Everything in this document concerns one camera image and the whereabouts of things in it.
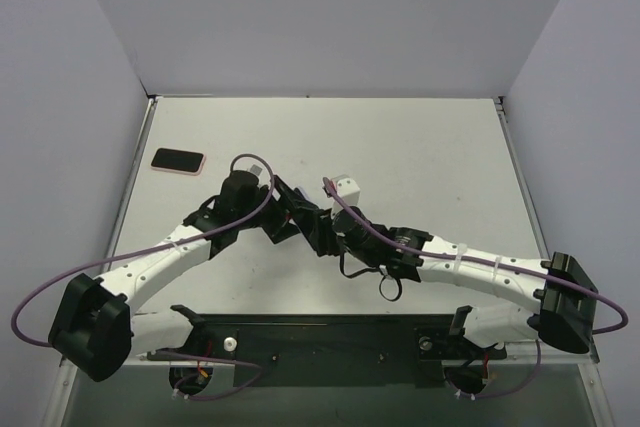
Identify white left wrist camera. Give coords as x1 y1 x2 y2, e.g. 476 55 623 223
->
248 164 265 178

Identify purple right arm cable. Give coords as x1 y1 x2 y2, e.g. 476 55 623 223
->
322 176 630 336

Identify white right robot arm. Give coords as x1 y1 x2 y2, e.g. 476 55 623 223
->
319 208 598 356

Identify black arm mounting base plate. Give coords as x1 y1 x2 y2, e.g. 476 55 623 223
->
177 314 506 388

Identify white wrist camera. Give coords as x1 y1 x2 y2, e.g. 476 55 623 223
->
248 164 265 178
330 174 361 207

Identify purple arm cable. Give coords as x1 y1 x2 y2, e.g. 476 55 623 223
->
10 153 276 348
322 176 630 336

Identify aluminium table edge rail right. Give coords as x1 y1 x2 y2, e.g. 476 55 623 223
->
493 96 597 355

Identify black phone from lilac case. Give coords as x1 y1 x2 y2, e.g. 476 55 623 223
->
294 187 312 203

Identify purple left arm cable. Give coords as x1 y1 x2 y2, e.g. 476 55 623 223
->
10 153 276 348

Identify aluminium table edge rail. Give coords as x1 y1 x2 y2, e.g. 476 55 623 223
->
493 96 597 355
49 96 157 388

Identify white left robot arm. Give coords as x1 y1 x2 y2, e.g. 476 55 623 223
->
48 171 298 381

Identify aluminium table edge rail left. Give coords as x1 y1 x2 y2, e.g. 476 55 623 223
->
49 96 157 388

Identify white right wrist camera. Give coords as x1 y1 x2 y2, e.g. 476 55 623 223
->
330 174 361 207

